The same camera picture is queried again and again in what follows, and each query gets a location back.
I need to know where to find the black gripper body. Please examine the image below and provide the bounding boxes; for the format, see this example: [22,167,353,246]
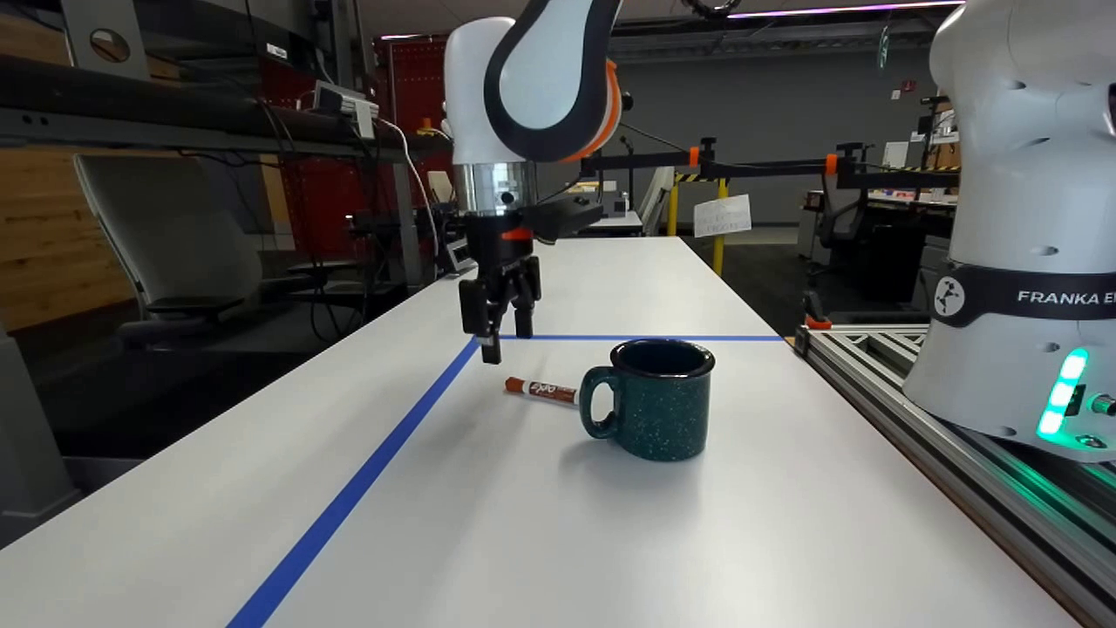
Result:
[464,212,540,289]

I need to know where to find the white marker with orange cap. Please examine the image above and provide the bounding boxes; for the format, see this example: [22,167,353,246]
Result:
[503,374,581,409]

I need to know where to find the blue tape strip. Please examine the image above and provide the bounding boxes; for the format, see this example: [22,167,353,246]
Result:
[223,333,488,628]
[497,333,786,351]

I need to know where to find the dark green speckled mug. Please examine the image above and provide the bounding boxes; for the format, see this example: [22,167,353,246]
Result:
[574,335,718,463]

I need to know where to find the red cabinet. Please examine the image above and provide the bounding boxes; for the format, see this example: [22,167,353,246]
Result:
[258,31,464,267]

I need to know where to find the white power box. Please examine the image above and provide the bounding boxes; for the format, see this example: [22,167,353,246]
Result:
[309,80,385,142]

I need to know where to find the white paper sign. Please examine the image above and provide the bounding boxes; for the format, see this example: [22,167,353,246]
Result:
[692,194,757,240]

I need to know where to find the black rod with orange joints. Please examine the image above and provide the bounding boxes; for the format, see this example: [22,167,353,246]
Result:
[614,137,968,196]

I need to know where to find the grey office chair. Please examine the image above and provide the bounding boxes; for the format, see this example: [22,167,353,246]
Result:
[68,152,272,354]

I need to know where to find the cluttered black workbench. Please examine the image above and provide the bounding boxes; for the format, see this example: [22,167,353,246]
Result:
[795,109,968,335]

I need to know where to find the black shelf beam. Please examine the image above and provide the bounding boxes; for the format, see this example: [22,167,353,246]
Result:
[0,53,387,160]

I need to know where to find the grey box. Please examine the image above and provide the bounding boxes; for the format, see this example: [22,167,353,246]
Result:
[0,324,77,551]

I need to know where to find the yellow post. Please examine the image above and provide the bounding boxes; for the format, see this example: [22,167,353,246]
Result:
[707,173,732,278]

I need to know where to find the wooden wall panel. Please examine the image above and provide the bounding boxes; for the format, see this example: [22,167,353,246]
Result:
[0,147,137,335]

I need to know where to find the aluminium mounting frame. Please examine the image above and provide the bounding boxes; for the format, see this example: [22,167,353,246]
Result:
[789,320,1116,628]

